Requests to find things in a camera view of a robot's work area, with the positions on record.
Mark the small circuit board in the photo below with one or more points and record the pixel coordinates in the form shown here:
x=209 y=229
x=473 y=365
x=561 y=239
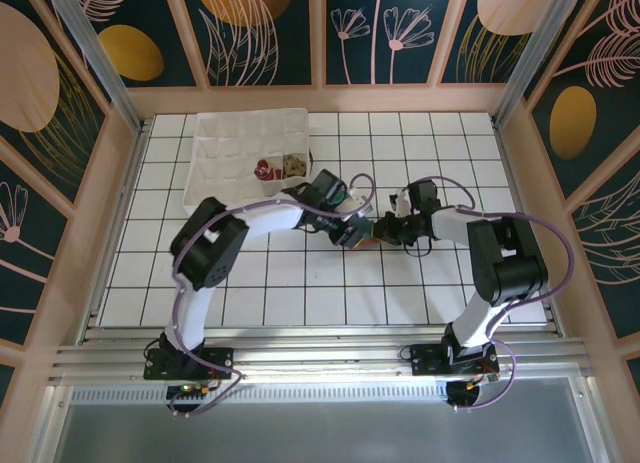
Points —
x=192 y=388

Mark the white divided organizer box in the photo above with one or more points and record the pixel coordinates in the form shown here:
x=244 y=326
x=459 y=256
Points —
x=225 y=143

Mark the frosted grey panel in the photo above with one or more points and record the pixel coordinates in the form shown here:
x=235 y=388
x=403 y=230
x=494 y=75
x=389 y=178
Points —
x=325 y=433

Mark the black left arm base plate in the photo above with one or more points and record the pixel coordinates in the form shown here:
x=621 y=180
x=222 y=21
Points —
x=220 y=359

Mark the brown green argyle sock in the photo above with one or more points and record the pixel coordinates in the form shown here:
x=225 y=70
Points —
x=294 y=167

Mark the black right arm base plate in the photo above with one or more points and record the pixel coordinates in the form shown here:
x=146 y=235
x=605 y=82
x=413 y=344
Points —
x=425 y=359

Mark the black connector box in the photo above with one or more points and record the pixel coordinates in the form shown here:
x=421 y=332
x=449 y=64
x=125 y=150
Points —
x=462 y=390

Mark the orange sock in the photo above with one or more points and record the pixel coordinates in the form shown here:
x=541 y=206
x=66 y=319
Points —
x=374 y=243

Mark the slim aluminium table rail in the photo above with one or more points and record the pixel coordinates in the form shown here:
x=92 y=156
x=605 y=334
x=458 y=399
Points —
x=516 y=183
x=101 y=283

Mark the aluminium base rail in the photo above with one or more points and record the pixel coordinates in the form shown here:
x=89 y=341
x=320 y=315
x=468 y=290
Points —
x=325 y=355

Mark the aluminium corner post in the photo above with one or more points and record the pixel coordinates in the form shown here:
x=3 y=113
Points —
x=535 y=53
x=100 y=53

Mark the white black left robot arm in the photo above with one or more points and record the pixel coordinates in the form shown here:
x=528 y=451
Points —
x=192 y=308

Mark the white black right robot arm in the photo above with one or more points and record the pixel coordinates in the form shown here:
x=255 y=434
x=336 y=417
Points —
x=505 y=263

